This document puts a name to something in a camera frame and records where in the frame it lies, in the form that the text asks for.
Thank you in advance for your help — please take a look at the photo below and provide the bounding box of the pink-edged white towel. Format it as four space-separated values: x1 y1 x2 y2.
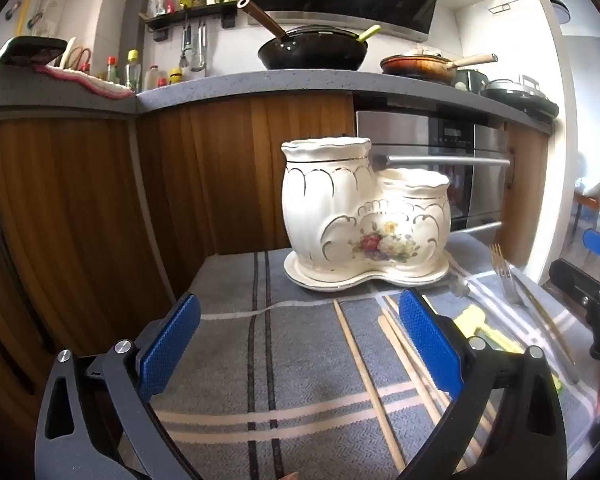
30 62 137 99

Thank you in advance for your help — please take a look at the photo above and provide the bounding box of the wooden chopstick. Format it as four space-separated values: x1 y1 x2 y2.
383 294 497 433
378 314 471 461
332 300 407 472

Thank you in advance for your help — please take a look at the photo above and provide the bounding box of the grey vertical pipe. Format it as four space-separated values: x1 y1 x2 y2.
124 0 149 94

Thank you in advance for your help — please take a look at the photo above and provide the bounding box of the yellow gas hose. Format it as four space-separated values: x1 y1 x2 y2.
17 0 47 37

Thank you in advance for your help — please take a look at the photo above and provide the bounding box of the white floral ceramic utensil holder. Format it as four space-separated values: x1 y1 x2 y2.
280 136 452 282

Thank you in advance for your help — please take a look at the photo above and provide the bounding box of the yellow-capped clear bottle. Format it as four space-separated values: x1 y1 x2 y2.
124 50 144 94

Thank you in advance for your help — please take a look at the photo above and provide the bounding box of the yellow plastic sealing clip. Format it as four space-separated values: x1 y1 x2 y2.
452 309 564 392

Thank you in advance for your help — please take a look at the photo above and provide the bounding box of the white plastic jug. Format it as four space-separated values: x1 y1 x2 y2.
144 65 169 91

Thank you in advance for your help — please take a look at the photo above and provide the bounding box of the grey speckled kitchen countertop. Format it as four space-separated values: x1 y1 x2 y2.
0 62 556 137

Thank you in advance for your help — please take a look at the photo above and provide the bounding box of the stainless steel built-in oven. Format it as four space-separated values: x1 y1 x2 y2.
354 106 514 235

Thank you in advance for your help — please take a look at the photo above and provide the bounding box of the gold metal fork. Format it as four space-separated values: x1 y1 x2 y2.
489 243 578 366

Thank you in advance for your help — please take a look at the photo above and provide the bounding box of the wooden dining chair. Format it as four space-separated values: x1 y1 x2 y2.
574 144 600 233

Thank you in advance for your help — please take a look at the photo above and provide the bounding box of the white ceramic holder saucer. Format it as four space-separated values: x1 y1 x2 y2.
284 251 451 294

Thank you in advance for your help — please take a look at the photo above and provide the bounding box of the narrow wooden cabinet panel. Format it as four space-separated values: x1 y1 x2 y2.
499 121 552 267

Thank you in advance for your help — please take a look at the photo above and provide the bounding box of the brown frying pan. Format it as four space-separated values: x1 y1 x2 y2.
379 50 498 86

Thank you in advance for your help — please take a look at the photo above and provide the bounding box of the black wok with wooden handle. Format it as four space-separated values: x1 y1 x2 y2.
237 0 370 71

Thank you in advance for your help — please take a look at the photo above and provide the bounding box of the black wall shelf rack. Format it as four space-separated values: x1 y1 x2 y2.
142 4 241 41

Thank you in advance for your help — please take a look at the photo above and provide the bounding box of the dark lidded pan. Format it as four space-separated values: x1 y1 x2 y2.
481 77 560 121

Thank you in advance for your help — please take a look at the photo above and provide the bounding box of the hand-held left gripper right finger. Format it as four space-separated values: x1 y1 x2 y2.
397 289 567 480

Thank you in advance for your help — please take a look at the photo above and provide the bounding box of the wooden cabinet door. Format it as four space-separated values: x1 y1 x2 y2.
139 94 357 261
0 119 216 413

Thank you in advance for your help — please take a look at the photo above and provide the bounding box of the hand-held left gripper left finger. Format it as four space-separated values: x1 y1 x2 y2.
34 292 203 480

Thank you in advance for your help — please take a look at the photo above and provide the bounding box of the grey striped cloth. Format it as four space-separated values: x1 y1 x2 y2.
145 232 600 480

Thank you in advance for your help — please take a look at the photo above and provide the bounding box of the green pot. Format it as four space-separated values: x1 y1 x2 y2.
452 67 491 94

